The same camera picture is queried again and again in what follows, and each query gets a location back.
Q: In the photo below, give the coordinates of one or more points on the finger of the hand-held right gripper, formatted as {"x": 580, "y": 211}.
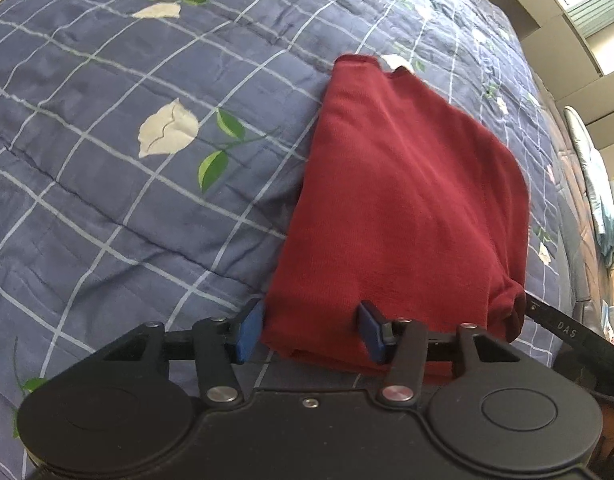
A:
{"x": 562, "y": 325}

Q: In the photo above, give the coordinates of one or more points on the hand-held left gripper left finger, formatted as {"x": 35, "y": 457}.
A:
{"x": 249, "y": 332}

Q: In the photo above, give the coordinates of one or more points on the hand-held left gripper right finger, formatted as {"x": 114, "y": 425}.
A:
{"x": 369, "y": 332}

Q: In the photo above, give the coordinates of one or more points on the red long-sleeved shirt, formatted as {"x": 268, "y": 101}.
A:
{"x": 402, "y": 200}

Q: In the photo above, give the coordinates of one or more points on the white and teal cloth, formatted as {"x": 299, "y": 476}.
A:
{"x": 594, "y": 175}

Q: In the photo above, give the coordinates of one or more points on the blue plaid floral quilt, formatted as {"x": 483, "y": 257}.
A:
{"x": 137, "y": 110}

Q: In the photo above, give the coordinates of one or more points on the window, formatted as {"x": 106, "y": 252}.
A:
{"x": 599, "y": 7}

